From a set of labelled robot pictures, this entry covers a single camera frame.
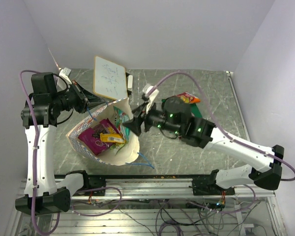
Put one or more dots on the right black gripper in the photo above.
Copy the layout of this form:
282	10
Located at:
134	124

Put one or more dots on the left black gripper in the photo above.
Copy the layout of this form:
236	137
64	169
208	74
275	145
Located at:
92	100

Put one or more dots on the teal snack packet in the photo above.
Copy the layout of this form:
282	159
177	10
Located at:
120	117

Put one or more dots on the checkered paper bag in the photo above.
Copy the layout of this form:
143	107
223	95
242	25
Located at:
128	155

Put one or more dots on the red yellow chips bag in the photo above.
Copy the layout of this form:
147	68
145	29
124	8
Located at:
188	98

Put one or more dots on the green snack box with face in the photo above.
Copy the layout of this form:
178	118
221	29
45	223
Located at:
195	110

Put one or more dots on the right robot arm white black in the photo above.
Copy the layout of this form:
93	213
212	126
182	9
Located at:
262	164

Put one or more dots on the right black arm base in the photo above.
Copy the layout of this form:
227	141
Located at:
204	185

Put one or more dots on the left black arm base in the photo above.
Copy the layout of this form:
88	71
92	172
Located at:
94	182

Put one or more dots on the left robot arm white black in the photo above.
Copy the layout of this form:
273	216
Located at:
42	194

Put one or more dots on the light green snack packet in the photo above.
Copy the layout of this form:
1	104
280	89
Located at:
116	147

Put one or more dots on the yellow snack packet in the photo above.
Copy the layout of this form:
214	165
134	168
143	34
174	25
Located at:
112	138

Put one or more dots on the purple snack packet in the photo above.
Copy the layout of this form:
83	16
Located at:
91	136

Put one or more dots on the white whiteboard eraser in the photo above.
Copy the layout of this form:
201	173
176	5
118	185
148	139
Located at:
130	82

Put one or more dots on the small whiteboard yellow frame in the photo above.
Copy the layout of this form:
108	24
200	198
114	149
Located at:
109	79

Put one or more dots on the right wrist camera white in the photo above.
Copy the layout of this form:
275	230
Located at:
150	95

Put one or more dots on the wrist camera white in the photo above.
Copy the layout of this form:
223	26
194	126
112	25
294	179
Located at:
150	95
64	78

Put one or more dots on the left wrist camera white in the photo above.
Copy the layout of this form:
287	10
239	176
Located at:
64	78

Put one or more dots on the aluminium rail frame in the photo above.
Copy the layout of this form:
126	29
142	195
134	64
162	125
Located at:
159	206

